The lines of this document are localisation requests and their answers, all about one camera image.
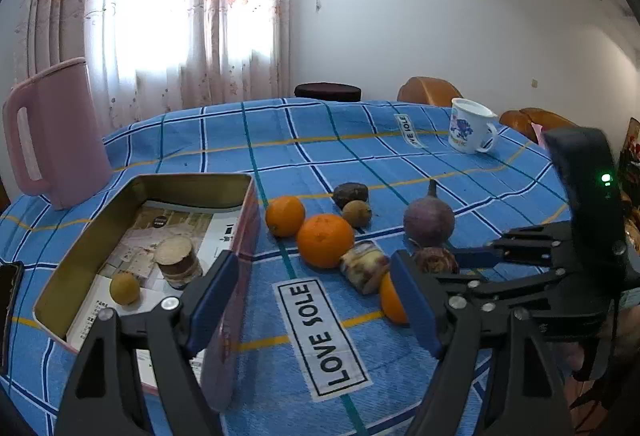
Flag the purple round radish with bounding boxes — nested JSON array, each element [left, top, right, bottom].
[[404, 179, 456, 247]]

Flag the small yellow longan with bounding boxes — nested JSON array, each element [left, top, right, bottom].
[[110, 273, 140, 306]]

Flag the small green-brown kiwi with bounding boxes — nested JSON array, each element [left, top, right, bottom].
[[342, 200, 372, 228]]

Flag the cut purple yam piece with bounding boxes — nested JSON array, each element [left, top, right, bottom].
[[153, 235, 203, 290]]

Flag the dark passion fruit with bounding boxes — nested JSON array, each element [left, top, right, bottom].
[[332, 182, 369, 210]]

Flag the large orange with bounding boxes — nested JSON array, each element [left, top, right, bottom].
[[296, 214, 355, 269]]

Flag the small orange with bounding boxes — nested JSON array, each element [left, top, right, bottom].
[[265, 196, 306, 238]]

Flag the person's hand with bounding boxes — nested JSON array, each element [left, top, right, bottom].
[[558, 306, 639, 382]]

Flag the white floral mug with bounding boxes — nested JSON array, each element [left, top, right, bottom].
[[448, 97, 498, 153]]

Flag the brown leather sofa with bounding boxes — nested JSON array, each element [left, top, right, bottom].
[[499, 107, 575, 147]]

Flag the black phone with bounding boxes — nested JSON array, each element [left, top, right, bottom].
[[0, 262, 24, 375]]

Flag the pink metal tin box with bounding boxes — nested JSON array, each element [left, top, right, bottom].
[[32, 173, 259, 411]]

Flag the paper sheets in tin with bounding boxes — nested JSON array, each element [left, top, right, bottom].
[[66, 201, 241, 390]]

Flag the brown leather armchair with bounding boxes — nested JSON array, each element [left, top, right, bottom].
[[397, 77, 462, 107]]

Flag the blue plaid tablecloth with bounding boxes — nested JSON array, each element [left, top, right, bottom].
[[0, 97, 576, 436]]

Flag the dark round stool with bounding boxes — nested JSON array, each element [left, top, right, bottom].
[[294, 82, 362, 103]]

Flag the pink electric kettle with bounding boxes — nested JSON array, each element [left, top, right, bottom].
[[2, 57, 113, 210]]

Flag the white floral curtain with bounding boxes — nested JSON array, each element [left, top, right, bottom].
[[1, 0, 292, 133]]

